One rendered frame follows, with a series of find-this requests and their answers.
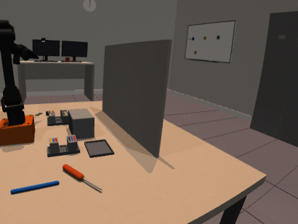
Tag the orange-handled screwdriver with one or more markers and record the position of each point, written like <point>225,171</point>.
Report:
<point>77,174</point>

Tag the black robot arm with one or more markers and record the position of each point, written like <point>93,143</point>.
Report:
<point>11,94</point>

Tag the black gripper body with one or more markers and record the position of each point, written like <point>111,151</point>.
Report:
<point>20,50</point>

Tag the blue thin rod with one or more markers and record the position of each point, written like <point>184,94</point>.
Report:
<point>17,190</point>

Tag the dark grey panel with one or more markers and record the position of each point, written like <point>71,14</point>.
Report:
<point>135,80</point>

